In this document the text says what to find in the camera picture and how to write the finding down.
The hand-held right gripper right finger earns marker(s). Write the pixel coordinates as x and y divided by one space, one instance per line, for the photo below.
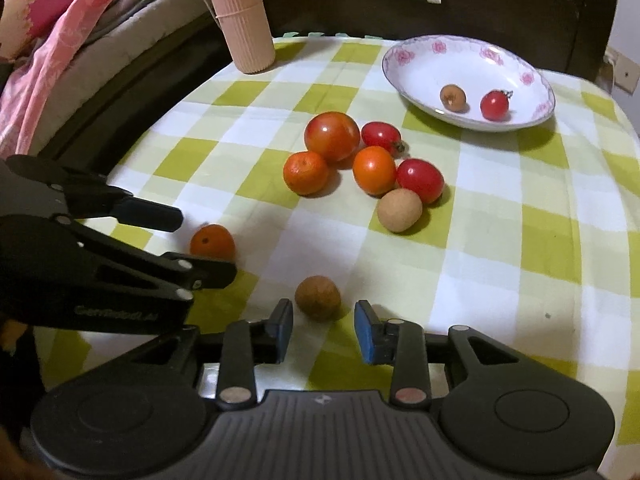
364 332

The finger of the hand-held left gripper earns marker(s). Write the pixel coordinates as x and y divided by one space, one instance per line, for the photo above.
150 215
210 272

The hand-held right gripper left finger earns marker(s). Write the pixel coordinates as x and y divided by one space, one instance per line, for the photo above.
283 332

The brown longan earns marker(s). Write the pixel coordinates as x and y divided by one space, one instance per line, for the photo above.
399 210
453 97
317 297

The oval cherry tomato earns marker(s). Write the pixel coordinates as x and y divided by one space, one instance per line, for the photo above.
420 180
381 134

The large red tomato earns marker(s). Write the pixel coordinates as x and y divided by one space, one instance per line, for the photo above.
331 135

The white floral plate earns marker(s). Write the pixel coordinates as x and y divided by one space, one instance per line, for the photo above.
440 67

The orange tomato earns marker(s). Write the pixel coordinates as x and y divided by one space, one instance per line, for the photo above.
374 170

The grey quilted mattress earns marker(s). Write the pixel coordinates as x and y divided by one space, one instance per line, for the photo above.
125 25

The pink floral blanket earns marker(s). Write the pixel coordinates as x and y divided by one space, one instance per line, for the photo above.
50 20

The round cherry tomato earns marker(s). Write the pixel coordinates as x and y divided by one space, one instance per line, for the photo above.
495 105

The dark wooden bed frame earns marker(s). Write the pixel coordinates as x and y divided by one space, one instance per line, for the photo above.
150 90

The white wall socket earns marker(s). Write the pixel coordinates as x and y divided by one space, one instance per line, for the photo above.
624 71

